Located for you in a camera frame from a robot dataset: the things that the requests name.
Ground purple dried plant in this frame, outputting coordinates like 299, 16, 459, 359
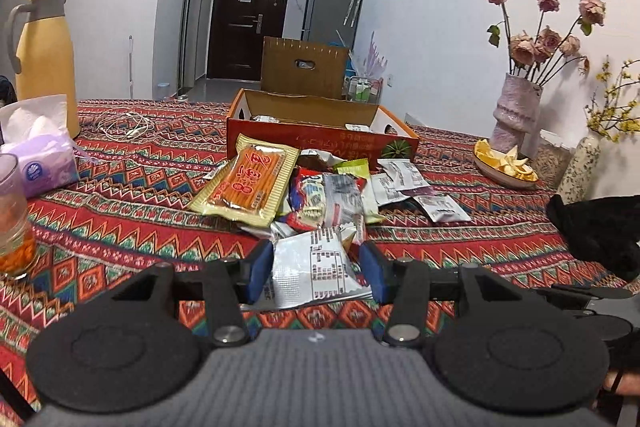
357, 32, 389, 80

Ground person's right hand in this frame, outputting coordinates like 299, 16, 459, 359
604, 369, 640, 397

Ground black cloth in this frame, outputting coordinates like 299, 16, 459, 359
546, 194, 640, 282

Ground orange peels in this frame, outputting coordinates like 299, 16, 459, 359
475, 139, 539, 182

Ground jar of seeds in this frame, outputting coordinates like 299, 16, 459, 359
530, 130, 574, 188

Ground red and white snack packet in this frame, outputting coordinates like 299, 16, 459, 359
285, 169, 329, 231

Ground grey side door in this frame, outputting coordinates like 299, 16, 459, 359
177, 0, 210, 90

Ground pink ceramic vase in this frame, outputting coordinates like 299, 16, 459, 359
490, 73, 544, 156

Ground yellow flower branches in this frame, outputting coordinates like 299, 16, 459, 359
585, 56, 640, 144

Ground dark brown entrance door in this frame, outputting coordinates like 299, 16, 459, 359
206, 0, 295, 82

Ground clear rack of bottles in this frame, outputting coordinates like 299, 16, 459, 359
344, 76, 384, 104

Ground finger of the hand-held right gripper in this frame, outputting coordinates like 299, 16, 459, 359
538, 285, 634, 303

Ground dried pink rose bouquet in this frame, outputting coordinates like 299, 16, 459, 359
481, 0, 607, 86

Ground brown foil snack packet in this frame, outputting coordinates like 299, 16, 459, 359
296, 148, 346, 172

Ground white crumpled snack packet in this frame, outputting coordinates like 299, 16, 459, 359
237, 216, 302, 241

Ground speckled small vase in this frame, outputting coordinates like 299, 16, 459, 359
556, 134, 601, 204

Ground grey refrigerator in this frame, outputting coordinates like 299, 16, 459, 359
301, 0, 368, 52

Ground grey printed snack packet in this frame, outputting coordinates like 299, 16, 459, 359
322, 173, 367, 249

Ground green and white snack packet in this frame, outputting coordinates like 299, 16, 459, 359
334, 158, 387, 226

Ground glass cup of tea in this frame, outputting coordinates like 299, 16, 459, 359
0, 153, 38, 280

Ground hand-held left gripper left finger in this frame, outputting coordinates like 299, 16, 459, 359
116, 240, 275, 349

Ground white cable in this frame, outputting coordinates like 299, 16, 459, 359
94, 111, 157, 140

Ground silver foil snack packet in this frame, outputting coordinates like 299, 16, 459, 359
270, 226, 374, 310

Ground purple tissue pack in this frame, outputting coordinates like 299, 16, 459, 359
0, 94, 81, 199

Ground yellow packet of orange sticks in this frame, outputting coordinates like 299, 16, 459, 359
189, 133, 301, 226

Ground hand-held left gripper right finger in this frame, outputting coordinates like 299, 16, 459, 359
360, 240, 540, 349

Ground dark bag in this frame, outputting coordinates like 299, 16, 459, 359
0, 76, 19, 106

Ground shallow ceramic plate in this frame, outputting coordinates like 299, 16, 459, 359
472, 141, 541, 189

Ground white labelled snack packet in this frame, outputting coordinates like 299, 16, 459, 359
377, 158, 430, 194
370, 174, 402, 206

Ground orange cardboard box with lid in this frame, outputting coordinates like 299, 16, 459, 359
226, 36, 421, 164

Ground yellow thermos jug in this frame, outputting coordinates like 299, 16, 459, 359
5, 0, 81, 140

